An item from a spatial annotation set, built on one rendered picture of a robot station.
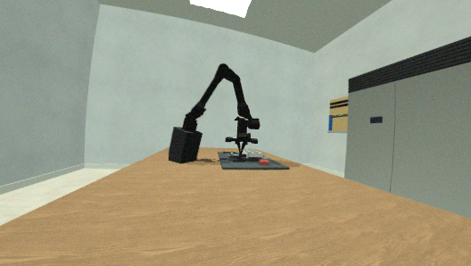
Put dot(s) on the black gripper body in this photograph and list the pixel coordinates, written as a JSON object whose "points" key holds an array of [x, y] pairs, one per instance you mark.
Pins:
{"points": [[253, 140]]}

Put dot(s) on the white divided parts tray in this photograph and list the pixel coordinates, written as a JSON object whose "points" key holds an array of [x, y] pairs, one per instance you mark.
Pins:
{"points": [[252, 153]]}

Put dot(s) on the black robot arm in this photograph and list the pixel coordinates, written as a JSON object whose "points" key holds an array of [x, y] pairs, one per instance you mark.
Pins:
{"points": [[190, 123]]}

